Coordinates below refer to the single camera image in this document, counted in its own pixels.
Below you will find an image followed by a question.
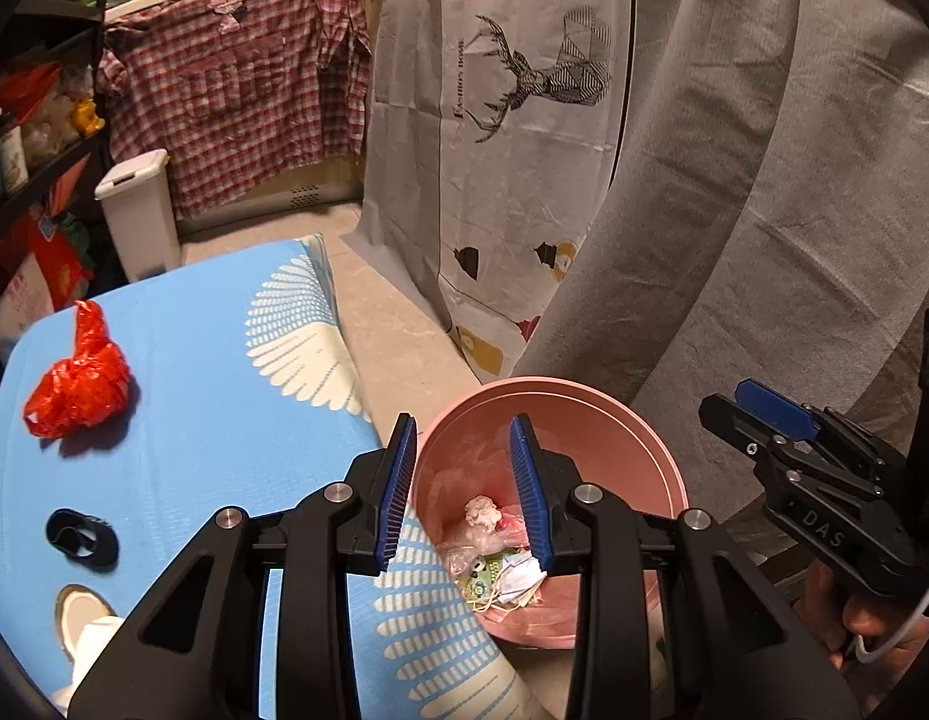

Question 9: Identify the blue patterned tablecloth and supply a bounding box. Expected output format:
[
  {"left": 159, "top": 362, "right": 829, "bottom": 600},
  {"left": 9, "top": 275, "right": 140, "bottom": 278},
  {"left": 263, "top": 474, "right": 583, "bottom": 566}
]
[{"left": 0, "top": 234, "right": 578, "bottom": 720}]

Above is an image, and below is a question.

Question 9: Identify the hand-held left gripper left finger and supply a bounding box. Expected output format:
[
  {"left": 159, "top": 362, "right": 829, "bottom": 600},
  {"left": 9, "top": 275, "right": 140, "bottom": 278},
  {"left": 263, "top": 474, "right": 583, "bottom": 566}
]
[{"left": 67, "top": 412, "right": 419, "bottom": 720}]

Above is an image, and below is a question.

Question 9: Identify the pink plastic bin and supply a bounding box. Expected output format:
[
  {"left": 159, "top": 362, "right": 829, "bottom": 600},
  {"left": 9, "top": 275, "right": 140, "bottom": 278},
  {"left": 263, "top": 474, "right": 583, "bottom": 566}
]
[{"left": 415, "top": 377, "right": 690, "bottom": 650}]

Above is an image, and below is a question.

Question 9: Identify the white deer print cloth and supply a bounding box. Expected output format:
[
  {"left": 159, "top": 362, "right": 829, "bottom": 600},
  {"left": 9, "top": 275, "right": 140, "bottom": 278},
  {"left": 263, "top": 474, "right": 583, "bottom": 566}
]
[{"left": 340, "top": 0, "right": 638, "bottom": 383}]

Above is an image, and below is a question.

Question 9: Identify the white tissue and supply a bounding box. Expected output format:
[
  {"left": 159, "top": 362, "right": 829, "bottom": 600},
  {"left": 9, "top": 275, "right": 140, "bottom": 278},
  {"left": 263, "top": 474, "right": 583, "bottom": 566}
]
[{"left": 464, "top": 495, "right": 503, "bottom": 533}]

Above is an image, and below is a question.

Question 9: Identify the red plastic bag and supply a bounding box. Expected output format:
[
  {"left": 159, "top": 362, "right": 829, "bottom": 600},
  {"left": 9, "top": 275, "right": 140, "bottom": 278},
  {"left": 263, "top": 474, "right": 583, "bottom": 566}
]
[{"left": 23, "top": 300, "right": 133, "bottom": 438}]

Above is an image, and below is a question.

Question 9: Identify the white and red packet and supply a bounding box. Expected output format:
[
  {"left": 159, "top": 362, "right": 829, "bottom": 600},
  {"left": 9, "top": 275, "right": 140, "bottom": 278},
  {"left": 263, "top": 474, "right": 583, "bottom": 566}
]
[{"left": 494, "top": 506, "right": 529, "bottom": 548}]

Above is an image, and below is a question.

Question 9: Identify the red plaid shirt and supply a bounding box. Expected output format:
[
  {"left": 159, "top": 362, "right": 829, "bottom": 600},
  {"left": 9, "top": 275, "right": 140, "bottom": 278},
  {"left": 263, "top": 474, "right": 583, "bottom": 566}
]
[{"left": 97, "top": 0, "right": 374, "bottom": 215}]

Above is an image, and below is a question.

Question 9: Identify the black shelf rack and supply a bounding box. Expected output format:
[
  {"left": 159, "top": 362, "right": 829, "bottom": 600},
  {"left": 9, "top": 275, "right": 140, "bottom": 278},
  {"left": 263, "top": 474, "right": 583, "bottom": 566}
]
[{"left": 0, "top": 0, "right": 128, "bottom": 361}]

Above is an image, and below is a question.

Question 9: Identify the blue face mask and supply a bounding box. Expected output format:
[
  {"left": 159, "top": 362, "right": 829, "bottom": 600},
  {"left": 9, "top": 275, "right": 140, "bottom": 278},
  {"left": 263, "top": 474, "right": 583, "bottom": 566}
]
[{"left": 494, "top": 555, "right": 548, "bottom": 608}]

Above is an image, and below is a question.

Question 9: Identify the orange plastic bag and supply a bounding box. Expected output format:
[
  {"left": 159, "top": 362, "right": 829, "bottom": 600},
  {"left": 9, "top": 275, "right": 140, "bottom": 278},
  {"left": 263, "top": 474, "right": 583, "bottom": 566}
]
[{"left": 0, "top": 64, "right": 64, "bottom": 117}]

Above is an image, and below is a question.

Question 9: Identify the green printed packet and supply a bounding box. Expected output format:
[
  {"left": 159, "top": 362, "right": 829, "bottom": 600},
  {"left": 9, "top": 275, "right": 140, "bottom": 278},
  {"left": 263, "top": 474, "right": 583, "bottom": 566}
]
[{"left": 464, "top": 551, "right": 514, "bottom": 605}]

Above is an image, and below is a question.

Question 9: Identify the white cable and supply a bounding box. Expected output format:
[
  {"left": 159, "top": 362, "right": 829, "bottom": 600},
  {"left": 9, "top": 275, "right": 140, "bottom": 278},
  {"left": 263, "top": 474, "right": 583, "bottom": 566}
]
[{"left": 846, "top": 540, "right": 929, "bottom": 665}]

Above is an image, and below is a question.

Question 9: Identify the black fabric band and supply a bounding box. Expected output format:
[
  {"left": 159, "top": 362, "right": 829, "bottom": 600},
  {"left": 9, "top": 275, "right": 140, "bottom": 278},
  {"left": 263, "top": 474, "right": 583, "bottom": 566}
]
[{"left": 46, "top": 508, "right": 119, "bottom": 571}]

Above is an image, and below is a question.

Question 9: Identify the white pedal bin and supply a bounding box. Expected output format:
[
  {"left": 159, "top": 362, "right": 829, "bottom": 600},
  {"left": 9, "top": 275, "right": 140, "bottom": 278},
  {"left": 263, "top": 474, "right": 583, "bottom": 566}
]
[{"left": 94, "top": 148, "right": 182, "bottom": 282}]

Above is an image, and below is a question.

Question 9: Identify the white cup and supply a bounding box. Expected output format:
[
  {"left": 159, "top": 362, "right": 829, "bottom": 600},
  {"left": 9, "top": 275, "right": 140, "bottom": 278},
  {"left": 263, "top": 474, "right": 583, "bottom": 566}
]
[{"left": 0, "top": 124, "right": 31, "bottom": 192}]

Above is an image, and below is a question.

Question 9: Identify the clear plastic wrap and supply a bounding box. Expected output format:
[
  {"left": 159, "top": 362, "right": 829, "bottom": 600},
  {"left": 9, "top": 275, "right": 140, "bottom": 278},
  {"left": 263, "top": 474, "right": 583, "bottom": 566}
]
[{"left": 443, "top": 525, "right": 503, "bottom": 578}]

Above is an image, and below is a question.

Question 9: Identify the red and white sack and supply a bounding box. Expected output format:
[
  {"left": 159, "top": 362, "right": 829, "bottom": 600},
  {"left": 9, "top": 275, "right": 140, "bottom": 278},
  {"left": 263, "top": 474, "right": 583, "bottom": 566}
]
[{"left": 0, "top": 221, "right": 94, "bottom": 361}]

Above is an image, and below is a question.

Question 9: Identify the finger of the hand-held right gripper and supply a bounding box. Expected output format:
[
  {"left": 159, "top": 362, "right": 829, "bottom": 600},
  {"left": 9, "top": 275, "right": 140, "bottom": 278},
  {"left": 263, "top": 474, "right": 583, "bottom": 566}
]
[
  {"left": 734, "top": 379, "right": 836, "bottom": 445},
  {"left": 698, "top": 392, "right": 791, "bottom": 492}
]

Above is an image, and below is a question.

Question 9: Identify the grey cloth cover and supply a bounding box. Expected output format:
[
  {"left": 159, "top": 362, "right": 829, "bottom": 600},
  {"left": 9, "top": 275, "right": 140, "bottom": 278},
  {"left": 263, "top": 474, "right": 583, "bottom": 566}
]
[{"left": 513, "top": 0, "right": 929, "bottom": 541}]

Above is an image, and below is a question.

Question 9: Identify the yellow toy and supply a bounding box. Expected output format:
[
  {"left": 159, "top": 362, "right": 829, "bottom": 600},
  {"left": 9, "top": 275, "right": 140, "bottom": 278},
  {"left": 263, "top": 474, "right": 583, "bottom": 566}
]
[{"left": 70, "top": 94, "right": 106, "bottom": 137}]

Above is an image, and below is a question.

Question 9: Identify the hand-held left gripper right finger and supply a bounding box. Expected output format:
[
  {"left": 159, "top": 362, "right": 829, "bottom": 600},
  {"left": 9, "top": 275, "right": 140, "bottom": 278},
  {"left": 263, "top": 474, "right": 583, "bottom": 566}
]
[{"left": 509, "top": 412, "right": 862, "bottom": 720}]

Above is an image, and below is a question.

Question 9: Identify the person's right hand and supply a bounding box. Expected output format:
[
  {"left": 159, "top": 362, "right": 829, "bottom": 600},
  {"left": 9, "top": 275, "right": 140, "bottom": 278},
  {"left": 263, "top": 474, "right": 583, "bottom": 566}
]
[{"left": 801, "top": 562, "right": 929, "bottom": 680}]

